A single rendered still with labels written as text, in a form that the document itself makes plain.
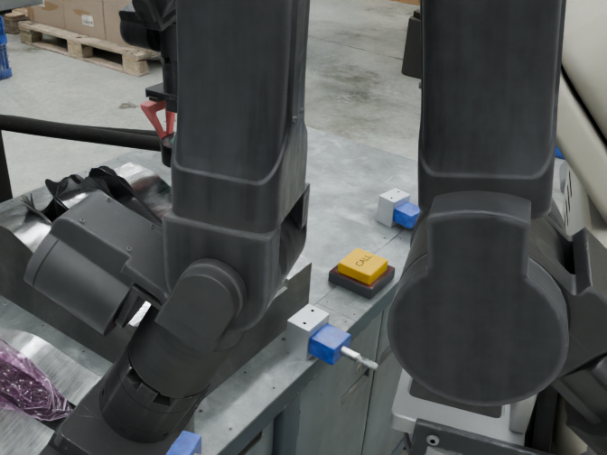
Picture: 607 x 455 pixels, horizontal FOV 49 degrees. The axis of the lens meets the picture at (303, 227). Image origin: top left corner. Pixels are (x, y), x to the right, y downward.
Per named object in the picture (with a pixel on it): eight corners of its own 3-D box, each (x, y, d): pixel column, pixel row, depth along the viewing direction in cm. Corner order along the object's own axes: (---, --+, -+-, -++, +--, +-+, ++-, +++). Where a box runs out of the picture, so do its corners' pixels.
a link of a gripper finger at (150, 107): (171, 134, 114) (167, 80, 110) (203, 143, 111) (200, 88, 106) (142, 146, 109) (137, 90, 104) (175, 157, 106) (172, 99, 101)
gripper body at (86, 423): (47, 446, 42) (83, 381, 38) (130, 347, 51) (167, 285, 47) (133, 504, 42) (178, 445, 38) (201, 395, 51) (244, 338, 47)
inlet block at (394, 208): (448, 239, 123) (452, 213, 120) (432, 248, 120) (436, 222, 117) (392, 212, 130) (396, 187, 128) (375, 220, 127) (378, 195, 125)
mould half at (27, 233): (308, 311, 101) (314, 234, 95) (190, 411, 82) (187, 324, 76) (86, 207, 125) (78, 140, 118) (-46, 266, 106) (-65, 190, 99)
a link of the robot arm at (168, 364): (231, 357, 37) (266, 301, 42) (127, 287, 37) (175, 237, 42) (182, 422, 41) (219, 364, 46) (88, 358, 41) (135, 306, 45)
